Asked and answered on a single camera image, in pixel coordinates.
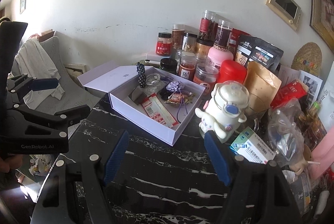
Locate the dark label grain jar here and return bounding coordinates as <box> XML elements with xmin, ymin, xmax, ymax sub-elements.
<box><xmin>213</xmin><ymin>20</ymin><xmax>233</xmax><ymax>51</ymax></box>

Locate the pink box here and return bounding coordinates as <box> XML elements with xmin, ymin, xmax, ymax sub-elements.
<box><xmin>309</xmin><ymin>127</ymin><xmax>334</xmax><ymax>180</ymax></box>

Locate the red label spice jar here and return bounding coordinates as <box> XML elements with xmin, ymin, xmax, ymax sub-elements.
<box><xmin>155</xmin><ymin>33</ymin><xmax>172</xmax><ymax>56</ymax></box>

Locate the white charging cable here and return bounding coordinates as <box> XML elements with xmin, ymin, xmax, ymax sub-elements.
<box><xmin>145</xmin><ymin>73</ymin><xmax>163</xmax><ymax>88</ymax></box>

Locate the yellow content black lid jar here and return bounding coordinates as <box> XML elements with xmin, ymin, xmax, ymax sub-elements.
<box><xmin>195</xmin><ymin>39</ymin><xmax>213</xmax><ymax>55</ymax></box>

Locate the kraft paper bag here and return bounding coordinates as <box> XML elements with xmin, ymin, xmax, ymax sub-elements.
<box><xmin>243</xmin><ymin>61</ymin><xmax>281</xmax><ymax>113</ymax></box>

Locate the red plastic canister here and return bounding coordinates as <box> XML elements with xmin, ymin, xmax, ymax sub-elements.
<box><xmin>217</xmin><ymin>60</ymin><xmax>247</xmax><ymax>84</ymax></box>

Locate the wide orange label jar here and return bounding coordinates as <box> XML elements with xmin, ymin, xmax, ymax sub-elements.
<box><xmin>193</xmin><ymin>63</ymin><xmax>219</xmax><ymax>92</ymax></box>

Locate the black satin scrunchie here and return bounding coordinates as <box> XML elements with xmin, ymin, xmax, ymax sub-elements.
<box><xmin>159</xmin><ymin>89</ymin><xmax>173</xmax><ymax>101</ymax></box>

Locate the black lid green jar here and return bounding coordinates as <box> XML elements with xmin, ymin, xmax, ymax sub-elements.
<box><xmin>160</xmin><ymin>58</ymin><xmax>178</xmax><ymax>74</ymax></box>

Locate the grey patterned chair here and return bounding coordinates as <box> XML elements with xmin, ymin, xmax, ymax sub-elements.
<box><xmin>11</xmin><ymin>36</ymin><xmax>100</xmax><ymax>114</ymax></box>

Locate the red label tall jar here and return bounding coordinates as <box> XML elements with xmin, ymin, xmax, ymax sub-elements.
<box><xmin>198</xmin><ymin>10</ymin><xmax>216</xmax><ymax>41</ymax></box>

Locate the purple tassel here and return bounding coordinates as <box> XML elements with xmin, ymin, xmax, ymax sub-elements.
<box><xmin>160</xmin><ymin>75</ymin><xmax>173</xmax><ymax>84</ymax></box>

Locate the woven straw fan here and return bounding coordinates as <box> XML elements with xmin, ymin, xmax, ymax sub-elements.
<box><xmin>291</xmin><ymin>42</ymin><xmax>322</xmax><ymax>77</ymax></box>

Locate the blue white medicine box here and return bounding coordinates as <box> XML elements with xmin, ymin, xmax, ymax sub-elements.
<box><xmin>230</xmin><ymin>127</ymin><xmax>276</xmax><ymax>165</ymax></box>

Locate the white cloth on chair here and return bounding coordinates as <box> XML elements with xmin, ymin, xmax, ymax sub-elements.
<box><xmin>15</xmin><ymin>38</ymin><xmax>65</xmax><ymax>110</ymax></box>

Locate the nutritious cereal packet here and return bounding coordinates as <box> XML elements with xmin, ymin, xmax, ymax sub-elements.
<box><xmin>165</xmin><ymin>92</ymin><xmax>195</xmax><ymax>105</ymax></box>

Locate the red white sachet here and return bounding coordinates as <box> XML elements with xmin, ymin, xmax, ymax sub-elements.
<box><xmin>141</xmin><ymin>93</ymin><xmax>179</xmax><ymax>128</ymax></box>

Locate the lavender drawstring pouch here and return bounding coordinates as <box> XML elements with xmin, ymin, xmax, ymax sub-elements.
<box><xmin>166</xmin><ymin>81</ymin><xmax>185</xmax><ymax>93</ymax></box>

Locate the orange label clear jar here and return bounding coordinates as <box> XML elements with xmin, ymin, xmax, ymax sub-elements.
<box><xmin>178</xmin><ymin>51</ymin><xmax>196</xmax><ymax>81</ymax></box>

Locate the black polka dot scrunchie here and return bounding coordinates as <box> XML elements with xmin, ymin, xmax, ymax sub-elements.
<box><xmin>136</xmin><ymin>62</ymin><xmax>147</xmax><ymax>88</ymax></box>

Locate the white cartoon dog kettle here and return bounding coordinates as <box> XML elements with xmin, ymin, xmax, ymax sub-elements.
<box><xmin>195</xmin><ymin>80</ymin><xmax>249</xmax><ymax>143</ymax></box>

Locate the white power bank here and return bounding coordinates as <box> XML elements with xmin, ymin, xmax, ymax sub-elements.
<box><xmin>144</xmin><ymin>52</ymin><xmax>164</xmax><ymax>68</ymax></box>

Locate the black lid seed jar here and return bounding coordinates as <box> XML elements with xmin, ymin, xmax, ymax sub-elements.
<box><xmin>182</xmin><ymin>33</ymin><xmax>197</xmax><ymax>52</ymax></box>

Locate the clear plastic bag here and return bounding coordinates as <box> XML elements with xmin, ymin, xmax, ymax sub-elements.
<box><xmin>267</xmin><ymin>98</ymin><xmax>304</xmax><ymax>167</ymax></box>

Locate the gold framed wall panel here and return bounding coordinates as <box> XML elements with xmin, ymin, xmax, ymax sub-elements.
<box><xmin>266</xmin><ymin>0</ymin><xmax>301</xmax><ymax>31</ymax></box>

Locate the white gift box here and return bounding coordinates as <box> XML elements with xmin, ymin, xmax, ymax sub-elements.
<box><xmin>78</xmin><ymin>61</ymin><xmax>204</xmax><ymax>146</ymax></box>

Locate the pink plastic jar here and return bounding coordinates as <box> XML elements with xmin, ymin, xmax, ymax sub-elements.
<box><xmin>207</xmin><ymin>46</ymin><xmax>234</xmax><ymax>69</ymax></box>

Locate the brown label tall jar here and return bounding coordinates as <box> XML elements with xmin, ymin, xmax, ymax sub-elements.
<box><xmin>172</xmin><ymin>24</ymin><xmax>185</xmax><ymax>48</ymax></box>

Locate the black food pouch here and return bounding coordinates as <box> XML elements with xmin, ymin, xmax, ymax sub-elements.
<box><xmin>234</xmin><ymin>34</ymin><xmax>284</xmax><ymax>73</ymax></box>

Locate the gold picture frame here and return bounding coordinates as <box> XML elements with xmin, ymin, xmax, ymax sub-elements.
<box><xmin>310</xmin><ymin>0</ymin><xmax>333</xmax><ymax>52</ymax></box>

